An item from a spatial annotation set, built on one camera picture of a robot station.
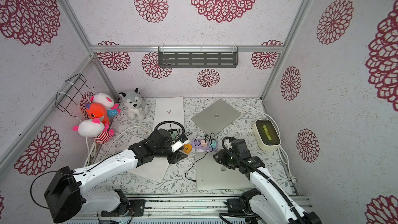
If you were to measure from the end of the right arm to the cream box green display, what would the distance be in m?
0.30

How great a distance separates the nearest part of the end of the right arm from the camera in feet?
1.86

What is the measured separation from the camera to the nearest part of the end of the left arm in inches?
22.8

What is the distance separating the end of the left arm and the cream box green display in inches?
19.0
